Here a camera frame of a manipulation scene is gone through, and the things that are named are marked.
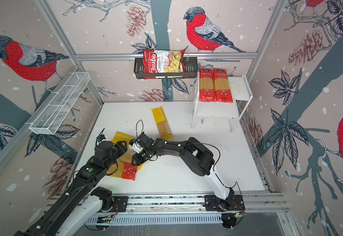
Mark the black wire wall basket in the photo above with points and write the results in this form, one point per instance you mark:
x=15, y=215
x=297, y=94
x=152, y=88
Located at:
x=186, y=68

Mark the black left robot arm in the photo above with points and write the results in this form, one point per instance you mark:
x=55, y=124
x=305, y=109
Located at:
x=88, y=176

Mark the yellow pasta bag upper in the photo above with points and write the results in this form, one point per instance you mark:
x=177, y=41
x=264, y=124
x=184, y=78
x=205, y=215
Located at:
x=119, y=136

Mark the yellow pasta bag far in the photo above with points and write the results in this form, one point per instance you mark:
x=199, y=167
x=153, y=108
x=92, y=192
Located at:
x=162, y=123

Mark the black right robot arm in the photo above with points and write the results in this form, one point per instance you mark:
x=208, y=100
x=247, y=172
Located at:
x=195, y=155

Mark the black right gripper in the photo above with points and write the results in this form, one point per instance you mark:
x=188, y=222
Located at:
x=137, y=160

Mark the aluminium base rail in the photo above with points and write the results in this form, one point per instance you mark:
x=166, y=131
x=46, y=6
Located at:
x=193, y=203

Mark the yellow pasta bag lower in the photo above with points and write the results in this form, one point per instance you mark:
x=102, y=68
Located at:
x=126, y=159

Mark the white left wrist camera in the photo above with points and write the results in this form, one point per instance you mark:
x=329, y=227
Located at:
x=101, y=138

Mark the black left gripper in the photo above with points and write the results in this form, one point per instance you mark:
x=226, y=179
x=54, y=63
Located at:
x=121, y=147

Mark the red spaghetti bag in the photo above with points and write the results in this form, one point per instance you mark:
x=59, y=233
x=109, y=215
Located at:
x=221, y=86
x=122, y=170
x=206, y=85

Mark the white two-tier shelf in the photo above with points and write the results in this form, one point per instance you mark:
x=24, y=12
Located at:
x=242, y=96

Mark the white wire mesh basket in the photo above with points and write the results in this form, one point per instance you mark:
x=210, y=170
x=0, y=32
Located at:
x=52, y=116

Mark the yellow pasta bag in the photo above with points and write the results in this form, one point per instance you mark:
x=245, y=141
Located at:
x=126, y=159
x=162, y=123
x=119, y=136

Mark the red cassava chips bag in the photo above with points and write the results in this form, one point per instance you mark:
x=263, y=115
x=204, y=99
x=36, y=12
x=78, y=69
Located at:
x=163, y=61

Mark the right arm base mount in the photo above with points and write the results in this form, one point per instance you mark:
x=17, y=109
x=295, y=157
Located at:
x=233, y=203

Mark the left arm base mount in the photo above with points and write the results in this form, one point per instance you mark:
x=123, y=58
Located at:
x=109, y=203

